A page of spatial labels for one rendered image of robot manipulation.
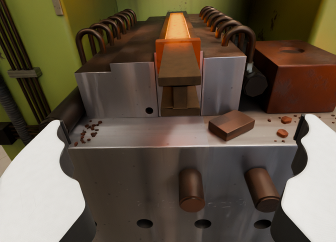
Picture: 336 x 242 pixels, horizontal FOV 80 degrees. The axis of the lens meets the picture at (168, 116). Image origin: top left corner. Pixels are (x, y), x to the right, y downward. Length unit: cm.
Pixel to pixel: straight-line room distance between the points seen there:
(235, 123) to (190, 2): 52
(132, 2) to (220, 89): 52
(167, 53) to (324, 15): 31
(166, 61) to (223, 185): 17
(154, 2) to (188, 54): 54
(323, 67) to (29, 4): 43
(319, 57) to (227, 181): 19
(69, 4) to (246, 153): 37
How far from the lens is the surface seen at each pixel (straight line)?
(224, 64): 24
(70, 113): 26
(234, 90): 26
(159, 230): 36
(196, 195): 22
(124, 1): 72
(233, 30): 26
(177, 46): 21
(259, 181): 24
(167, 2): 71
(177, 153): 23
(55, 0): 41
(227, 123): 24
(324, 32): 45
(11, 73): 48
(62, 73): 45
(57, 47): 43
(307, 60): 30
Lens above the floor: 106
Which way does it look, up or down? 33 degrees down
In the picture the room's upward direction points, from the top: 3 degrees counter-clockwise
